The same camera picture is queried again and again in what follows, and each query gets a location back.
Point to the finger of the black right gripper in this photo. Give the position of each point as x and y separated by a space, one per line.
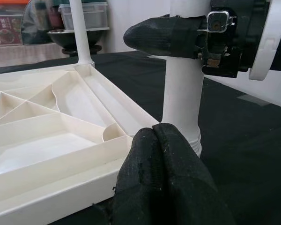
154 35

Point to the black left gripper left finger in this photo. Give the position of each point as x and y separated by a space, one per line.
135 180

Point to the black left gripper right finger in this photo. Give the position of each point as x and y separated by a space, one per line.
187 185

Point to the white plastic table leg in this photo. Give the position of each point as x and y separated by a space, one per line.
182 93
82 35

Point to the white plastic table top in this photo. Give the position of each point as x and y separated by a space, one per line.
61 140

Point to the clear plastic storage box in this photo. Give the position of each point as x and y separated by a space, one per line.
96 16

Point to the grey tape piece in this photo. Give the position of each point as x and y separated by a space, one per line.
253 99

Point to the black tablecloth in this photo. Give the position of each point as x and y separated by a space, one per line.
248 152

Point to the beige striped table cloth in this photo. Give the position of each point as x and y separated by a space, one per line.
25 55

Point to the red patterned box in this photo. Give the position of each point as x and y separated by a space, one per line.
7 30

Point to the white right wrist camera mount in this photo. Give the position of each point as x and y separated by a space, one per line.
269 35

